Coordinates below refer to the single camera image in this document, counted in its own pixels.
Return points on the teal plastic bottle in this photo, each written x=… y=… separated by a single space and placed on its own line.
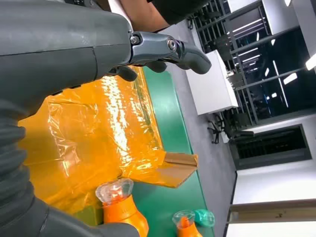
x=206 y=217

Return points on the green table mat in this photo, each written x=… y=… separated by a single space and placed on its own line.
x=170 y=130

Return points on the dark wall panel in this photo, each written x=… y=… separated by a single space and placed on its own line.
x=271 y=147

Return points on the black office chair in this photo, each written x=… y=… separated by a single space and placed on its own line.
x=234 y=126

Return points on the yellow film covered cardboard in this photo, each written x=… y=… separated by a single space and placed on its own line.
x=99 y=130

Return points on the person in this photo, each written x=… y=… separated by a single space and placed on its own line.
x=173 y=11

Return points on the white desk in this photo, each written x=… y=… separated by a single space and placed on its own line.
x=212 y=88

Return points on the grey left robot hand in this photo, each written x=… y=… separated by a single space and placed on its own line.
x=49 y=49

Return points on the black metal partition frame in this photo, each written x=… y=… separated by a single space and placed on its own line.
x=264 y=40

